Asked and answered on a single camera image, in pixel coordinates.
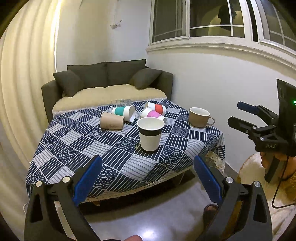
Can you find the black and white paper cup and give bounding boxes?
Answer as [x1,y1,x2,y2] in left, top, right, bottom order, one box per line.
[137,117,165,152]

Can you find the right forearm brown fleece sleeve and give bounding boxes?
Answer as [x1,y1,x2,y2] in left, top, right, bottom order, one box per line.
[238,152,295,240]

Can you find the red and white paper cup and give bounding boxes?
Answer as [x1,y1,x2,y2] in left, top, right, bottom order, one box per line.
[145,102,166,115]

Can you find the pink and white paper cup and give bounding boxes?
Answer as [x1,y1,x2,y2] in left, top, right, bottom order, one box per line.
[140,107,167,123]

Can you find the brown kraft paper cup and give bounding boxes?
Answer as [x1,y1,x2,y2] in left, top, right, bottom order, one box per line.
[100,113,125,130]

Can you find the teal and white paper cup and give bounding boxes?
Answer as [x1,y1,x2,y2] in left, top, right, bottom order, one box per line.
[111,105,135,123]

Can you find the person's right hand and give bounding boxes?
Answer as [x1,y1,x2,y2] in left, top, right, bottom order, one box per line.
[260,152,295,183]

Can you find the person's left hand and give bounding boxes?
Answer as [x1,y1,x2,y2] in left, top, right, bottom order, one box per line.
[124,235,142,241]

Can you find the person's foot in sandal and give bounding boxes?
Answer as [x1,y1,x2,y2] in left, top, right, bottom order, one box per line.
[203,204,219,230]

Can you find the beige ceramic mug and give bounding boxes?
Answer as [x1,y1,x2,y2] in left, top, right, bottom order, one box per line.
[189,107,215,128]

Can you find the white framed window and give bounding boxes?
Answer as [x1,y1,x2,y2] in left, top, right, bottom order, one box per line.
[147,0,295,68]

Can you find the blue patterned tablecloth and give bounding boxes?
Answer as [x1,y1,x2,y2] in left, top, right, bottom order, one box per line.
[25,99,226,201]

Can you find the right dark grey cushion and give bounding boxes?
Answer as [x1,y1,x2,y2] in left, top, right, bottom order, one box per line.
[129,68,163,90]

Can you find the dark grey cushion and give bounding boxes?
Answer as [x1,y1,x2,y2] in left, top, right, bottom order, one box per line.
[129,68,163,90]
[53,70,84,97]

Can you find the clear drinking glass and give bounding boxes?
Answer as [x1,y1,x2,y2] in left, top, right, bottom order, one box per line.
[115,99,132,108]

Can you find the left dark grey cushion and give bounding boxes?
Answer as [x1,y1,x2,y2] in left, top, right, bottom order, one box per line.
[53,70,84,97]

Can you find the dark grey sofa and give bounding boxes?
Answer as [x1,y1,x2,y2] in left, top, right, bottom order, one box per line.
[41,59,174,121]

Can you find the cream curtain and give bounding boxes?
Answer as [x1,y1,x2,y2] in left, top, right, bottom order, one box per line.
[1,1,62,168]

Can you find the black cable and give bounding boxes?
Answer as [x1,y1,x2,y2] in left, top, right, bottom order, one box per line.
[271,155,296,209]

